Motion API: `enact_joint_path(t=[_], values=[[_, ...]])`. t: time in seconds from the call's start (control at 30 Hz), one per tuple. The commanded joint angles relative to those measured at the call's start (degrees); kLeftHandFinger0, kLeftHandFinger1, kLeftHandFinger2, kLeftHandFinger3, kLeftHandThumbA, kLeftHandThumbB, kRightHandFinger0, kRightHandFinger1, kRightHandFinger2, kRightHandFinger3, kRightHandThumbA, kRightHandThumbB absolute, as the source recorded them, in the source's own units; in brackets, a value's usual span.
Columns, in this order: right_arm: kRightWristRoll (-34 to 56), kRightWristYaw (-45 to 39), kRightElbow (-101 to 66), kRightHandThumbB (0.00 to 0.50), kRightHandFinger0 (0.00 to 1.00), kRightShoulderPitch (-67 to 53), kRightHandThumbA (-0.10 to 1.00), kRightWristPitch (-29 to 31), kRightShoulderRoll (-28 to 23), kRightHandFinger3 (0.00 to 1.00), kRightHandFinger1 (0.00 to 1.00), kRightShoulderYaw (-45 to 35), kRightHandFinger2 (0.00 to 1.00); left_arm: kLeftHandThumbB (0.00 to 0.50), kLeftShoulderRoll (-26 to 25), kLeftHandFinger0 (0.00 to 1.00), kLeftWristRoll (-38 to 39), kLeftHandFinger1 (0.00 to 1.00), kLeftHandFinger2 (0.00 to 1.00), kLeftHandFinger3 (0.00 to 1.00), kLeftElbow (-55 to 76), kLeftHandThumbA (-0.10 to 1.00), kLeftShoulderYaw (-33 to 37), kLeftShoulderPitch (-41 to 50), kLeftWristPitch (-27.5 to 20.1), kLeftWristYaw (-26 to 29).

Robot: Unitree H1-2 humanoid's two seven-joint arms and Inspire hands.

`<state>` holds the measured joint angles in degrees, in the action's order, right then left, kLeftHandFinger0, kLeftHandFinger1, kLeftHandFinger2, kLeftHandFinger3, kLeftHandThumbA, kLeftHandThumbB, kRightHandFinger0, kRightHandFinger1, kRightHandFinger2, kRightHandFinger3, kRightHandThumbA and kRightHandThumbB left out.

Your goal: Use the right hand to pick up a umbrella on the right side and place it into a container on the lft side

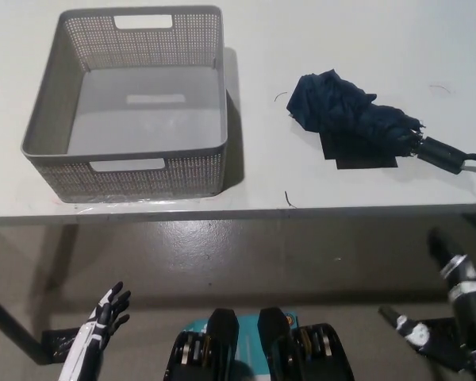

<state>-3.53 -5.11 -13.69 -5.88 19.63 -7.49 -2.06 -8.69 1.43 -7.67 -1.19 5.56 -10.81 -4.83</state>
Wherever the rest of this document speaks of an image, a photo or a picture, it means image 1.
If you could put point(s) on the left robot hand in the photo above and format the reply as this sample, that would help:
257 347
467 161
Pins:
105 317

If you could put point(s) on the navy umbrella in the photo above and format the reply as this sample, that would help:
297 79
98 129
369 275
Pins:
341 107

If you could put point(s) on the black floor tape patch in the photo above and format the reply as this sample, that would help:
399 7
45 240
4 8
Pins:
57 345
442 329

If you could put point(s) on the black metal table leg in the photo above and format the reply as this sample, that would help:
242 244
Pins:
12 321

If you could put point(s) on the grey perforated plastic basket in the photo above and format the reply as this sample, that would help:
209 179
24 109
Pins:
55 119

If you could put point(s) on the black tape patch on table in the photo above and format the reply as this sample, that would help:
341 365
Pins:
361 156

